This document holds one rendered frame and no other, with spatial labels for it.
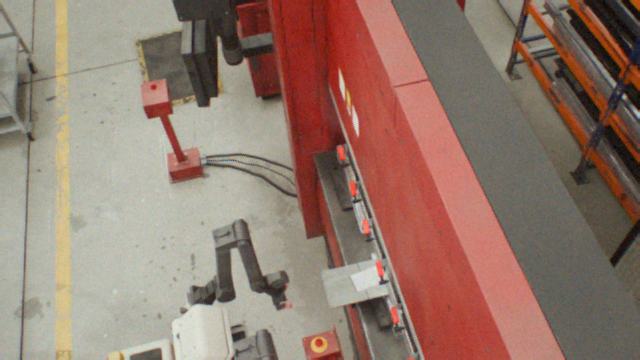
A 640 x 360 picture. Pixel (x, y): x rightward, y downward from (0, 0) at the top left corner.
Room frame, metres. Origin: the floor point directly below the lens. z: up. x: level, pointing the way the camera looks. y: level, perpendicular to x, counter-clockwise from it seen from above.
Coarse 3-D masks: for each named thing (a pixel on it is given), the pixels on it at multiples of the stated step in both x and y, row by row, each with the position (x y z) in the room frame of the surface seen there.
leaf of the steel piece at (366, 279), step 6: (366, 270) 1.23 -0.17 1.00; (372, 270) 1.23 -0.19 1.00; (354, 276) 1.21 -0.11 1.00; (360, 276) 1.21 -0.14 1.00; (366, 276) 1.20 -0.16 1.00; (372, 276) 1.20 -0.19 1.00; (354, 282) 1.18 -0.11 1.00; (360, 282) 1.18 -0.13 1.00; (366, 282) 1.17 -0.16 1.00; (372, 282) 1.17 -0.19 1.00; (378, 282) 1.17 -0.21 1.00; (354, 288) 1.15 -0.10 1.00; (360, 288) 1.15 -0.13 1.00; (366, 288) 1.15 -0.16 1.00
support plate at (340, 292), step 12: (360, 264) 1.27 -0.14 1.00; (372, 264) 1.26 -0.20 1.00; (324, 276) 1.22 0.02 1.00; (336, 276) 1.22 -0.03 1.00; (348, 276) 1.21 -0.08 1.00; (336, 288) 1.16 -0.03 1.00; (348, 288) 1.15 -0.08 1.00; (372, 288) 1.14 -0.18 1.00; (384, 288) 1.14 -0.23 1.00; (336, 300) 1.10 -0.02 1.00; (348, 300) 1.10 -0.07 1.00; (360, 300) 1.09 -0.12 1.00
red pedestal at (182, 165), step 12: (144, 84) 2.76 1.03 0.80; (156, 84) 2.75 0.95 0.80; (144, 96) 2.66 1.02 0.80; (156, 96) 2.65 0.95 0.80; (168, 96) 2.65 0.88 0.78; (144, 108) 2.57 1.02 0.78; (156, 108) 2.58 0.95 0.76; (168, 108) 2.59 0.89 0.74; (168, 120) 2.66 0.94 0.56; (168, 132) 2.66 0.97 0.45; (168, 156) 2.72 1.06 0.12; (180, 156) 2.66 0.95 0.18; (192, 156) 2.70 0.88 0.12; (168, 168) 2.62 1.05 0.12; (180, 168) 2.60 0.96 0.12; (192, 168) 2.61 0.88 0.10; (180, 180) 2.58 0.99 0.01
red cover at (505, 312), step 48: (384, 0) 1.44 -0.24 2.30; (384, 48) 1.24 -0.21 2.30; (384, 96) 1.16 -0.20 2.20; (432, 96) 1.05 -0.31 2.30; (432, 144) 0.89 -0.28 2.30; (432, 192) 0.78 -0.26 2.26; (480, 192) 0.74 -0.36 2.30; (480, 240) 0.62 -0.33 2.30; (480, 288) 0.51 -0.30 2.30; (528, 288) 0.50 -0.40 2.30; (480, 336) 0.46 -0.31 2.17; (528, 336) 0.40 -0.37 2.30
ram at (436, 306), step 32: (352, 32) 1.57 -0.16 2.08; (352, 64) 1.58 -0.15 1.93; (352, 96) 1.58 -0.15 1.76; (352, 128) 1.59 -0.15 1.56; (384, 128) 1.20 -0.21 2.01; (384, 160) 1.18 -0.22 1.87; (384, 192) 1.17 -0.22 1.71; (416, 192) 0.91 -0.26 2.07; (384, 224) 1.15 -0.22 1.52; (416, 224) 0.88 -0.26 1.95; (416, 256) 0.85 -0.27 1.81; (416, 288) 0.82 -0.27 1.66; (448, 288) 0.65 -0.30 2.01; (416, 320) 0.78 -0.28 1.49; (448, 320) 0.61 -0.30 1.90; (448, 352) 0.57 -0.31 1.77; (480, 352) 0.46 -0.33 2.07
